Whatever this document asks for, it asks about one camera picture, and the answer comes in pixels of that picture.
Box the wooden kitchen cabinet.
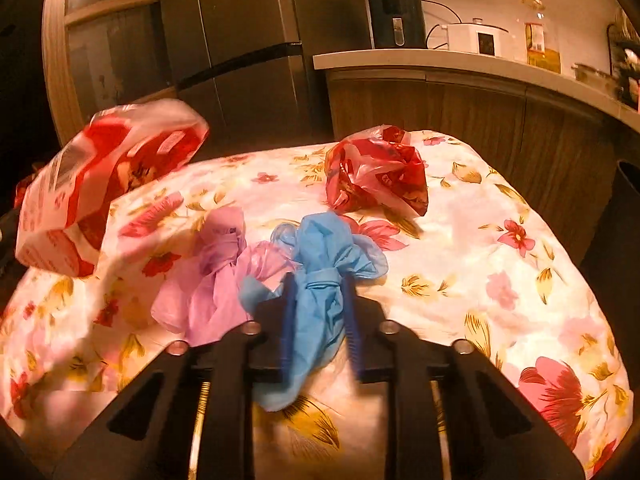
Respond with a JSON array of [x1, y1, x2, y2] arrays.
[[325, 67, 640, 266]]

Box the floral tablecloth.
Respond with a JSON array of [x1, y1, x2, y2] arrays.
[[0, 130, 633, 480]]

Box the metal bowl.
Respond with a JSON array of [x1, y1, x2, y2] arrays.
[[572, 62, 623, 98]]

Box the black trash bin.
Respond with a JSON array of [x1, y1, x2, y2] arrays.
[[580, 159, 640, 306]]

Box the crumpled red plastic bag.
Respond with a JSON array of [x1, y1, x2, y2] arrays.
[[324, 126, 430, 218]]

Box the cooking oil bottle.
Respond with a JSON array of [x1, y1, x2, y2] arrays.
[[521, 0, 563, 73]]

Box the grey power cable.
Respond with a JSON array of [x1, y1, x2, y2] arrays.
[[425, 24, 449, 51]]

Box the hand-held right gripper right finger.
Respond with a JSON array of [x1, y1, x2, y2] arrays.
[[340, 274, 586, 480]]

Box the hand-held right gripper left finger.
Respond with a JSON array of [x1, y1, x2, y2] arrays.
[[52, 271, 298, 480]]

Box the blue plastic bag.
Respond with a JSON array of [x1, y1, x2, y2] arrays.
[[239, 211, 390, 412]]

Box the wooden framed glass door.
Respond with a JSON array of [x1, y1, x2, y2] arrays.
[[42, 0, 178, 146]]

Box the large red white plastic bag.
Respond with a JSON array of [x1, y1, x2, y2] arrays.
[[15, 99, 211, 278]]

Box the white rice cooker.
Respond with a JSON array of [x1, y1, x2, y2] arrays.
[[446, 19, 512, 57]]

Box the black dish rack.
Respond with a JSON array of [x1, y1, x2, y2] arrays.
[[607, 7, 640, 111]]

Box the pink plastic bag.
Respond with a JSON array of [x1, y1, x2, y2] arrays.
[[150, 207, 301, 347]]

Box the black power cable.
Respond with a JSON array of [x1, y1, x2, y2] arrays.
[[422, 0, 453, 28]]

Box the grey refrigerator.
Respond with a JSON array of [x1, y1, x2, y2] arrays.
[[157, 0, 373, 142]]

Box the black air fryer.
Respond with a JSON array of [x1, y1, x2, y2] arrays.
[[367, 0, 427, 50]]

